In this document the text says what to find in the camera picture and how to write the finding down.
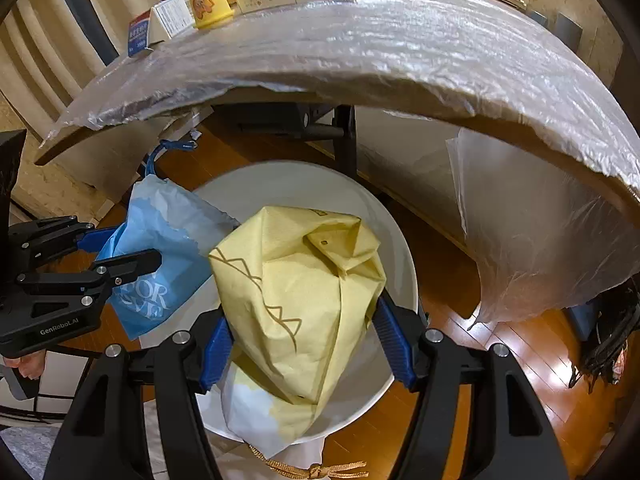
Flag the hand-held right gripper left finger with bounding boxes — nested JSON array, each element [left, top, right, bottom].
[[45, 310, 236, 480]]

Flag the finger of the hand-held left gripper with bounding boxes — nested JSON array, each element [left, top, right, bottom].
[[15, 249, 163, 297], [7, 216, 123, 263]]

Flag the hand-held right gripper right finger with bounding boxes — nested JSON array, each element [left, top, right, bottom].
[[372, 292, 571, 480]]

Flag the blue paper bag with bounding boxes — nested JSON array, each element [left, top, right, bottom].
[[95, 140, 241, 341]]

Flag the white round waste bin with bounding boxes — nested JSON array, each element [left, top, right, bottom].
[[140, 160, 418, 443]]

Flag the yellow paper bag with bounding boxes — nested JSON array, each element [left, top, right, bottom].
[[207, 205, 388, 453]]

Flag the white blue carton box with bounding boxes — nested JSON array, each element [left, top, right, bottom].
[[127, 0, 197, 58]]

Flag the person's left hand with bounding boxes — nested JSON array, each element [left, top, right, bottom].
[[2, 350, 48, 380]]

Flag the grey floor mat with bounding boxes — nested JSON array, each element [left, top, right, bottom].
[[0, 425, 66, 480]]

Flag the beige curtain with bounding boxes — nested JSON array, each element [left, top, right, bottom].
[[0, 0, 131, 128]]

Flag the black bag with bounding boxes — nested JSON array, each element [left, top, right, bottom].
[[570, 285, 636, 393]]

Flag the wooden table black legs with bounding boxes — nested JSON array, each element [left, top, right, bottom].
[[35, 75, 640, 221]]

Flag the yellow cartoon cup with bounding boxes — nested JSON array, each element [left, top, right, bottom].
[[187, 0, 235, 30]]

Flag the clear plastic table cover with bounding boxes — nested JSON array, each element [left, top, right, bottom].
[[37, 0, 640, 328]]

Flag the long cream box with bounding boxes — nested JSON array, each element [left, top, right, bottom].
[[236, 0, 296, 16]]

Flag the large grey cylinder speaker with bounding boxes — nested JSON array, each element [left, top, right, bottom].
[[555, 12, 583, 51]]

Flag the white paper bag gold cord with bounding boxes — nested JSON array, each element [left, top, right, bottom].
[[140, 390, 371, 480]]

